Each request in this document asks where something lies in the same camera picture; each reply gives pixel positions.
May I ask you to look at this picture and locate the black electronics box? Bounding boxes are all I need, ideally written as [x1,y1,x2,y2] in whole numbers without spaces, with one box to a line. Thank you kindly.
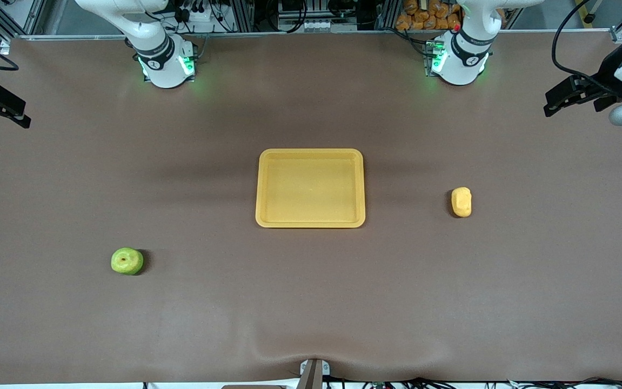
[277,0,346,32]

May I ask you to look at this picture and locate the yellow potato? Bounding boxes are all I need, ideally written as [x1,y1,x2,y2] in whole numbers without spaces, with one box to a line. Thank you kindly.
[451,187,473,218]

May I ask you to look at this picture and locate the green apple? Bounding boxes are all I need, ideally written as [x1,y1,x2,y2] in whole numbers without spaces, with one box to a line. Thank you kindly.
[111,247,144,276]

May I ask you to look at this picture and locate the yellow pole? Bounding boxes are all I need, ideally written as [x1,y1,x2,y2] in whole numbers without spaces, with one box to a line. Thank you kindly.
[574,0,597,25]

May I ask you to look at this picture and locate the pile of orange toy food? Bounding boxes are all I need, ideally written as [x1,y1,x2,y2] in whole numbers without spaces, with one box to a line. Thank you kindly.
[396,0,463,31]

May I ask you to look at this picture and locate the yellow plastic tray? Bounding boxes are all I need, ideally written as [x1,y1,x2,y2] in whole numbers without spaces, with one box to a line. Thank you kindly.
[255,148,366,229]

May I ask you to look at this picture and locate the upright aluminium frame profile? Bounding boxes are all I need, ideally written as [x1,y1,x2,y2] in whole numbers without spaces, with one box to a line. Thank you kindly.
[230,0,255,33]
[373,0,399,31]

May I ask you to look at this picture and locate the aluminium table edge rail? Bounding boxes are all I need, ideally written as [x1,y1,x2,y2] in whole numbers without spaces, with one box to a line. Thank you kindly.
[11,28,622,43]

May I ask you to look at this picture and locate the white power strip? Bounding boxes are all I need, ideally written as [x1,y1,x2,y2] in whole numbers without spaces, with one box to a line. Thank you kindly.
[173,6,219,25]

